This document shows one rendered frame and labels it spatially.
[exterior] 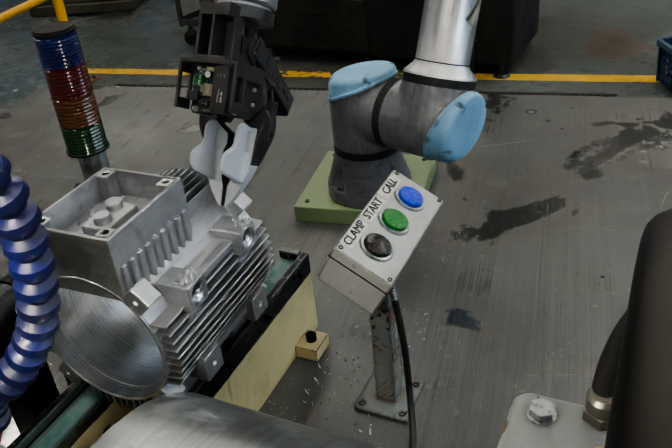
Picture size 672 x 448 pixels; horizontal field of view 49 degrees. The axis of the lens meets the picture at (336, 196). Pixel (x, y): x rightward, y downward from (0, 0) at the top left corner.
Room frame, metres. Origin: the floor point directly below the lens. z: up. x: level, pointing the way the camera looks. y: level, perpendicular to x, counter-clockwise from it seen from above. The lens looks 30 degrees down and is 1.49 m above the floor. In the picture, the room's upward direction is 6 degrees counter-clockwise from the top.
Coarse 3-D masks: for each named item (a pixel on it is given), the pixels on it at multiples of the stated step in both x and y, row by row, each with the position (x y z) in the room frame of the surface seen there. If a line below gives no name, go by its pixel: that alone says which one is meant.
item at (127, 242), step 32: (96, 192) 0.69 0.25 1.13; (128, 192) 0.69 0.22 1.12; (160, 192) 0.64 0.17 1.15; (64, 224) 0.64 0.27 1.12; (96, 224) 0.62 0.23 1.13; (128, 224) 0.59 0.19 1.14; (160, 224) 0.62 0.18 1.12; (64, 256) 0.58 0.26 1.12; (96, 256) 0.57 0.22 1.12; (128, 256) 0.58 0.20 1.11; (160, 256) 0.61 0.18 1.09; (96, 288) 0.57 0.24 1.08; (128, 288) 0.56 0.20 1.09
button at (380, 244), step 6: (372, 234) 0.63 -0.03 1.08; (378, 234) 0.63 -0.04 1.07; (366, 240) 0.62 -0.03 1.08; (372, 240) 0.62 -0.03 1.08; (378, 240) 0.62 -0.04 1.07; (384, 240) 0.62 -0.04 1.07; (366, 246) 0.61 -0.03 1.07; (372, 246) 0.61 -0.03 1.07; (378, 246) 0.61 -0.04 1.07; (384, 246) 0.62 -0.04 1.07; (390, 246) 0.62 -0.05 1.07; (372, 252) 0.61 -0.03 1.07; (378, 252) 0.61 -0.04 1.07; (384, 252) 0.61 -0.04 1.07; (390, 252) 0.61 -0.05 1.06
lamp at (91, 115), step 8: (88, 96) 1.00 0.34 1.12; (56, 104) 0.99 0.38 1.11; (64, 104) 0.99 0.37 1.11; (72, 104) 0.99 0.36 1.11; (80, 104) 0.99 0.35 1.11; (88, 104) 1.00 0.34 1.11; (96, 104) 1.02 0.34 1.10; (56, 112) 1.00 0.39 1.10; (64, 112) 0.99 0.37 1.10; (72, 112) 0.99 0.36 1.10; (80, 112) 0.99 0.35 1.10; (88, 112) 1.00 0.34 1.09; (96, 112) 1.01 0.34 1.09; (64, 120) 0.99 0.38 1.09; (72, 120) 0.99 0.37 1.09; (80, 120) 0.99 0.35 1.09; (88, 120) 1.00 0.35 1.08; (96, 120) 1.01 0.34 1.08; (64, 128) 0.99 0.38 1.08; (72, 128) 0.99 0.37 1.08; (80, 128) 0.99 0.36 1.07
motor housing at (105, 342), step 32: (192, 192) 0.71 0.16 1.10; (192, 224) 0.68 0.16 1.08; (256, 224) 0.71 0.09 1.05; (192, 256) 0.64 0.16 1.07; (224, 256) 0.65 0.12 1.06; (256, 256) 0.69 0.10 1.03; (64, 288) 0.64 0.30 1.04; (224, 288) 0.63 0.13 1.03; (64, 320) 0.64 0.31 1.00; (96, 320) 0.66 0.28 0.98; (128, 320) 0.68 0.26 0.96; (160, 320) 0.56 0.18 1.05; (192, 320) 0.57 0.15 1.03; (224, 320) 0.61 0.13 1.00; (64, 352) 0.61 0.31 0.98; (96, 352) 0.63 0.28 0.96; (128, 352) 0.64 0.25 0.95; (160, 352) 0.55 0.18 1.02; (192, 352) 0.56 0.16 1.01; (96, 384) 0.59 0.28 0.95; (128, 384) 0.59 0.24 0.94; (160, 384) 0.55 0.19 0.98
